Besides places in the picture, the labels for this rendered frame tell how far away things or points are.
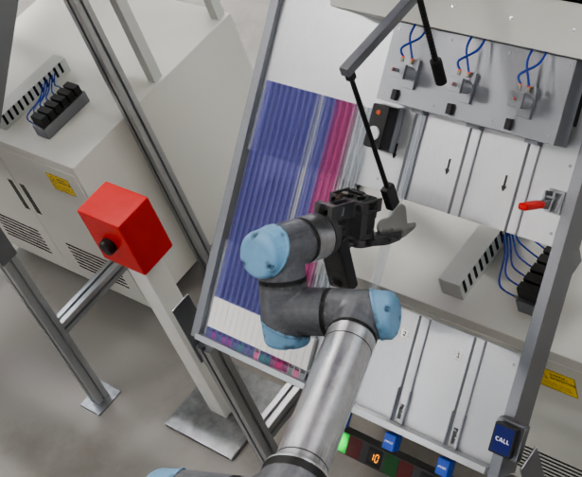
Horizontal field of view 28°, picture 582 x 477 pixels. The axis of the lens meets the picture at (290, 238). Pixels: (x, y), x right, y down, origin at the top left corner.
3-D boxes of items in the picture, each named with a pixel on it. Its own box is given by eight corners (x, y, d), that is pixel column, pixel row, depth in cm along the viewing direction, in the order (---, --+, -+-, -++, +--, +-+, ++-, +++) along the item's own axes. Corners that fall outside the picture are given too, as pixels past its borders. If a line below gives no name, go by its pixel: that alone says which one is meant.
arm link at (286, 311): (321, 355, 179) (316, 284, 177) (254, 350, 184) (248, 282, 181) (340, 339, 186) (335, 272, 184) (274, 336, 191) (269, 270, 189)
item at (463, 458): (504, 468, 197) (484, 474, 191) (218, 337, 236) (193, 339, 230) (506, 462, 197) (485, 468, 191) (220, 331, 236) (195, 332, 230)
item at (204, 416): (232, 462, 299) (112, 257, 245) (166, 426, 313) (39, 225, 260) (289, 391, 309) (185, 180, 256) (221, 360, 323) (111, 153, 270)
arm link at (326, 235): (318, 270, 185) (279, 255, 190) (336, 263, 189) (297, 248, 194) (323, 224, 183) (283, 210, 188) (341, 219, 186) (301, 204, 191)
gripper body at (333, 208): (386, 197, 195) (341, 211, 186) (380, 246, 197) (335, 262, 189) (349, 185, 199) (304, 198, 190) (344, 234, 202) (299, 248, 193)
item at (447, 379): (499, 464, 195) (489, 467, 192) (211, 331, 234) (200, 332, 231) (530, 354, 192) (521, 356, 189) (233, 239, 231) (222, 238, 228)
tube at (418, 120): (354, 383, 210) (350, 383, 209) (347, 380, 211) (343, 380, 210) (429, 103, 202) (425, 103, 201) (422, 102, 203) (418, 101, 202)
